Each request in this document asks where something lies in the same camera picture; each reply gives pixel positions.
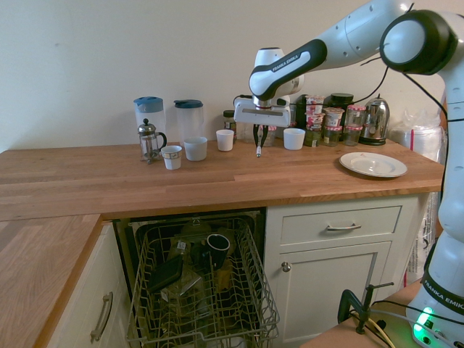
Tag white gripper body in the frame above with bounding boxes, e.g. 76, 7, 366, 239
233, 96, 291, 127

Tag dishwasher with open door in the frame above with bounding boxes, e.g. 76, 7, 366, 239
112, 207, 268, 348

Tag spice jar with dark lid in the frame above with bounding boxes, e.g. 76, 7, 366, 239
223, 109, 239, 141

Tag wide white ceramic cup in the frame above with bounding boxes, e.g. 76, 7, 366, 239
283, 128, 306, 151

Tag white ribbed cup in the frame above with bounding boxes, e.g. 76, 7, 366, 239
215, 129, 235, 152

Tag green food tub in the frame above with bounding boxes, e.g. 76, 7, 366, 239
304, 128, 323, 147

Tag red and white yogurt tub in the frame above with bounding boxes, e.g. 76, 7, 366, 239
305, 112, 326, 131

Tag large white mug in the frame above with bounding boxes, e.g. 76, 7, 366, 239
183, 136, 209, 162

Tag glass jar red checkered lid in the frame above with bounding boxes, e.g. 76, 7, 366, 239
321, 125, 344, 147
342, 125, 364, 146

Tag clear pitcher dark blue lid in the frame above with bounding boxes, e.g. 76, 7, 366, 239
173, 99, 204, 144

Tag large black powder tub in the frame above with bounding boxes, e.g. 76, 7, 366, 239
328, 92, 355, 109

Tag small patterned white cup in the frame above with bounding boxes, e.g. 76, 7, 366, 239
160, 145, 183, 170

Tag large jar red checkered lid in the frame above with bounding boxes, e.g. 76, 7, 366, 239
344, 104, 367, 128

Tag glass French press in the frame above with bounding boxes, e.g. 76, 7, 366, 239
136, 118, 168, 165

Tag clear pitcher light blue lid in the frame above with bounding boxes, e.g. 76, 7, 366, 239
133, 96, 167, 146

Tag stainless steel electric kettle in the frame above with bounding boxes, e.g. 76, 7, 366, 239
359, 94, 392, 146

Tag white plate with gold rim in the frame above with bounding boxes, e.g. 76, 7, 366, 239
339, 152, 409, 179

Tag black mug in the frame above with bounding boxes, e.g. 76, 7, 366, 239
205, 233, 231, 271

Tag clear plastic bag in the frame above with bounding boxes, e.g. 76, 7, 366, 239
387, 107, 447, 288

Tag black plastic container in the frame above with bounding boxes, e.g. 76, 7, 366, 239
147, 255, 185, 294

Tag black table clamp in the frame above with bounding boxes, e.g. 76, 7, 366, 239
337, 282, 395, 335

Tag wire dishwasher rack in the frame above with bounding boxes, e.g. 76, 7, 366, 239
125, 216, 281, 348

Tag metal drawer handle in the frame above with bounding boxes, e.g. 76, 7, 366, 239
325, 223, 363, 232
89, 291, 114, 344

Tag yellow cable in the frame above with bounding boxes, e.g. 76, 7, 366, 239
368, 318, 391, 348

